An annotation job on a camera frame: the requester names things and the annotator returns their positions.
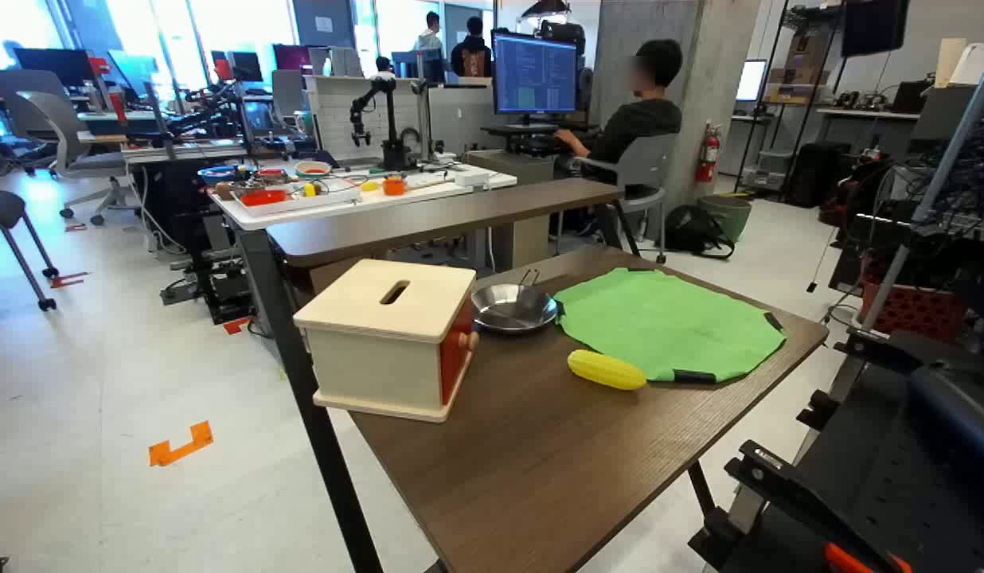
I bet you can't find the yellow plastic maize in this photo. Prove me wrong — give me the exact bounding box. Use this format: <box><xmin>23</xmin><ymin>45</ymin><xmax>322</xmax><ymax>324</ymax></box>
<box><xmin>568</xmin><ymin>349</ymin><xmax>646</xmax><ymax>393</ymax></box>

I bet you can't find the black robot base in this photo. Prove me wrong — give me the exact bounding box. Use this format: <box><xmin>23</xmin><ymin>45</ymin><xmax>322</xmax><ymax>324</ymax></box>
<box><xmin>692</xmin><ymin>336</ymin><xmax>984</xmax><ymax>573</ymax></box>

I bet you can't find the small black robot arm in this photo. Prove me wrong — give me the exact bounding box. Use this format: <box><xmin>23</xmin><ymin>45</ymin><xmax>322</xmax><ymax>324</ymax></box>
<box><xmin>351</xmin><ymin>58</ymin><xmax>422</xmax><ymax>173</ymax></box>

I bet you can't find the small metal pan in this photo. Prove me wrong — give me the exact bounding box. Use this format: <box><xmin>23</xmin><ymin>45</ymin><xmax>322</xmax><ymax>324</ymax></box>
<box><xmin>472</xmin><ymin>270</ymin><xmax>561</xmax><ymax>336</ymax></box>

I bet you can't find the white wooden box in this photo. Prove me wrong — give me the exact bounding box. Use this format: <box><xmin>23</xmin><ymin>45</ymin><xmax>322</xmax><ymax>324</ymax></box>
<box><xmin>292</xmin><ymin>257</ymin><xmax>478</xmax><ymax>423</ymax></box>

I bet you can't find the green cloth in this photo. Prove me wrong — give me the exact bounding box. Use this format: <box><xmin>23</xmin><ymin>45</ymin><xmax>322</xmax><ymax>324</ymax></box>
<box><xmin>557</xmin><ymin>269</ymin><xmax>787</xmax><ymax>386</ymax></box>

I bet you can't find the grey office chair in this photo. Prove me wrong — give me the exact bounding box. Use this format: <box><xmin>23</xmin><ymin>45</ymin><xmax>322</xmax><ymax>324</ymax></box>
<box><xmin>573</xmin><ymin>135</ymin><xmax>672</xmax><ymax>262</ymax></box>

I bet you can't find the black backpack on floor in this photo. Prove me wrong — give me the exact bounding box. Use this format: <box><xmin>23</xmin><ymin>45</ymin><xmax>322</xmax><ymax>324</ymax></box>
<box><xmin>665</xmin><ymin>208</ymin><xmax>736</xmax><ymax>262</ymax></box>

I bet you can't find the computer monitor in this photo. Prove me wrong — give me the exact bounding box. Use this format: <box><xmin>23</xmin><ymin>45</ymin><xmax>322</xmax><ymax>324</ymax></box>
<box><xmin>493</xmin><ymin>35</ymin><xmax>579</xmax><ymax>114</ymax></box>

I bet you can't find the red fire extinguisher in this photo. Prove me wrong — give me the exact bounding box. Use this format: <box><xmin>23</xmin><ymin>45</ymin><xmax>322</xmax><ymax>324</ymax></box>
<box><xmin>695</xmin><ymin>124</ymin><xmax>719</xmax><ymax>184</ymax></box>

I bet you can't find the white tray with toys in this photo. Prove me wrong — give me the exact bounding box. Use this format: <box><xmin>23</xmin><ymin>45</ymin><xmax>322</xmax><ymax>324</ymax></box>
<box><xmin>208</xmin><ymin>163</ymin><xmax>517</xmax><ymax>229</ymax></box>

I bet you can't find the seated person in black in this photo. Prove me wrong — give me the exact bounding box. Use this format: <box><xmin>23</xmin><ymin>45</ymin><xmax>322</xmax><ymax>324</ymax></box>
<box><xmin>553</xmin><ymin>37</ymin><xmax>681</xmax><ymax>163</ymax></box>

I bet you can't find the orange floor tape marker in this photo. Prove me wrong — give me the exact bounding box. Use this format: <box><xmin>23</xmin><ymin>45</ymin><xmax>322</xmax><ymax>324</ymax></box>
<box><xmin>149</xmin><ymin>419</ymin><xmax>213</xmax><ymax>468</ymax></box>

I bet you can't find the grey swivel chair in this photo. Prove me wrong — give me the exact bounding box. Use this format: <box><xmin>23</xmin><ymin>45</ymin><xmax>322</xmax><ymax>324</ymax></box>
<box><xmin>0</xmin><ymin>70</ymin><xmax>136</xmax><ymax>227</ymax></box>

